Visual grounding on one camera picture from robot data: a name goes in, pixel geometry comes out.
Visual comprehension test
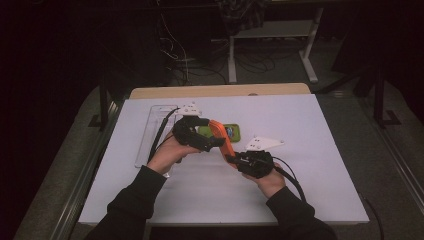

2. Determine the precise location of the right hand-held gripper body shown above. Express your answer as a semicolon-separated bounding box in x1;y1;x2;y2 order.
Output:
237;135;285;179

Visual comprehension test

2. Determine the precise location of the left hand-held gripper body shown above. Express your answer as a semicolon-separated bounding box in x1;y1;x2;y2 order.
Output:
172;102;214;153

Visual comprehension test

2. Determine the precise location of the orange phone case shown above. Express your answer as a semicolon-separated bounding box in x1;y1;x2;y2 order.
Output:
208;119;238;164

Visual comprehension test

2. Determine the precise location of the green cartoon print phone case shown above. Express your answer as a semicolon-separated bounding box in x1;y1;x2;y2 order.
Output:
196;123;241;144

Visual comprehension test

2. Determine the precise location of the clear plastic rack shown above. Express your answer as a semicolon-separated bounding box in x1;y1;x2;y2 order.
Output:
134;104;179;178

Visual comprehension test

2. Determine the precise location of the person's right hand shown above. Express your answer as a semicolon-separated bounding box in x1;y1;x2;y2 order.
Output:
243;168;287;199

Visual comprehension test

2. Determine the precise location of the person's left hand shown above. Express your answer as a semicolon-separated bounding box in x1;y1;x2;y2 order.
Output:
146;131;201;176

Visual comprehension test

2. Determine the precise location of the light wooden table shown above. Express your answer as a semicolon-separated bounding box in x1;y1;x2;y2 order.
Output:
129;82;312;100

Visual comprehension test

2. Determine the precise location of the white table cover sheet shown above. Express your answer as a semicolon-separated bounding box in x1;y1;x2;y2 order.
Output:
78;93;370;225

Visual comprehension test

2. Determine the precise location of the black metal stand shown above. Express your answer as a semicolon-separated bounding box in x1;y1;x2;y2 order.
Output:
373;66;403;129
88;79;113;131

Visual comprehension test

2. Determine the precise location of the dark plaid cloth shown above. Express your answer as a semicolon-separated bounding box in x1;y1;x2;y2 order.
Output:
218;0;271;36

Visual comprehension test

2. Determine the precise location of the right hand-held gripper black cable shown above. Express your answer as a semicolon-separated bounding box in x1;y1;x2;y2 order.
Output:
271;156;307;203

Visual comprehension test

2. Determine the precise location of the tangle of floor cables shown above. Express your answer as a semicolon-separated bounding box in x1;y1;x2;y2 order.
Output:
158;13;231;86

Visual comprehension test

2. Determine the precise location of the white metal desk frame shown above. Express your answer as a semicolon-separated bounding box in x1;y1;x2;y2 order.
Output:
228;8;324;84

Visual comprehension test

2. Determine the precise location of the grey metal rail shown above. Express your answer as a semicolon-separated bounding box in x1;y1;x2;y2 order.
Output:
49;99;123;240
363;99;424;214

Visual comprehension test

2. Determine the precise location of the black floor cable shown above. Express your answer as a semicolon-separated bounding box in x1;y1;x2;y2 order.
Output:
361;196;385;240

